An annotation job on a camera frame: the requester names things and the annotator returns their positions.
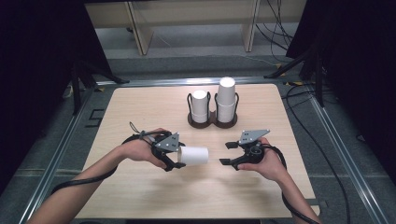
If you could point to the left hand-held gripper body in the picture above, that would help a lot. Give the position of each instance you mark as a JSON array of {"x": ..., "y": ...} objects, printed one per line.
[{"x": 169, "y": 143}]

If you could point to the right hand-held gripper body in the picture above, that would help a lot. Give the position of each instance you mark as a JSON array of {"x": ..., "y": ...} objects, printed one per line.
[{"x": 252, "y": 151}]

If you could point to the single white paper cup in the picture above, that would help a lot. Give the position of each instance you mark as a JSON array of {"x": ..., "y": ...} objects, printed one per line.
[{"x": 194, "y": 155}]

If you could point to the short stack of white cups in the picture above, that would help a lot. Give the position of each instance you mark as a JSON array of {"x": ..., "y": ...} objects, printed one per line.
[{"x": 199, "y": 107}]

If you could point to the person's right hand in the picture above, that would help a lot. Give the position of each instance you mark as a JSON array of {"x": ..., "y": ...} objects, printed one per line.
[{"x": 274, "y": 165}]

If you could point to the person's left hand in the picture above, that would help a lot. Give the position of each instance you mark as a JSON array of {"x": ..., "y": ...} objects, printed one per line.
[{"x": 138, "y": 149}]

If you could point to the tall stack of white cups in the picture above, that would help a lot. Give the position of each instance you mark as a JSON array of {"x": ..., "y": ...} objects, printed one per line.
[{"x": 225, "y": 105}]

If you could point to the black metal stand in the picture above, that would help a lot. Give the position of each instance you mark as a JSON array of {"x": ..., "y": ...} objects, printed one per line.
[
  {"x": 76, "y": 90},
  {"x": 318, "y": 81}
]

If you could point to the dark curtain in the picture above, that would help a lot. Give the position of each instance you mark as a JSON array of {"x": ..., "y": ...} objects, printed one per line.
[
  {"x": 358, "y": 77},
  {"x": 34, "y": 77}
]

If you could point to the beige desk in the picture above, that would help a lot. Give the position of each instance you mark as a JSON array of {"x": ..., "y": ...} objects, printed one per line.
[{"x": 193, "y": 12}]

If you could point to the aluminium rail frame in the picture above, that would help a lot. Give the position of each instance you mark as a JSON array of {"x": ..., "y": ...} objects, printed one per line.
[{"x": 186, "y": 81}]

